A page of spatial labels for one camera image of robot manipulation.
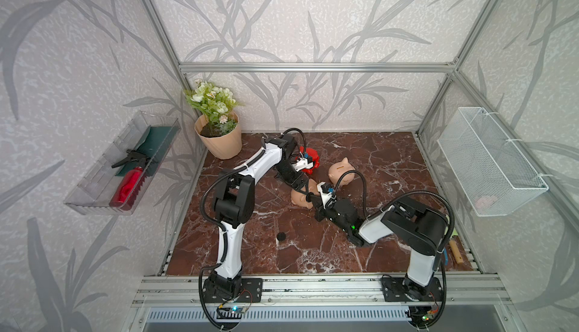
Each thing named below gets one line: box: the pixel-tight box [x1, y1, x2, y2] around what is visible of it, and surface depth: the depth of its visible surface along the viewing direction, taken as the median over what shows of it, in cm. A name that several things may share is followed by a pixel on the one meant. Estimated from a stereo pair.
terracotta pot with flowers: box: [184, 78, 246, 160], surface depth 101 cm
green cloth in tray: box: [114, 126, 180, 178], surface depth 69 cm
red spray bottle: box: [109, 149, 151, 211], surface depth 61 cm
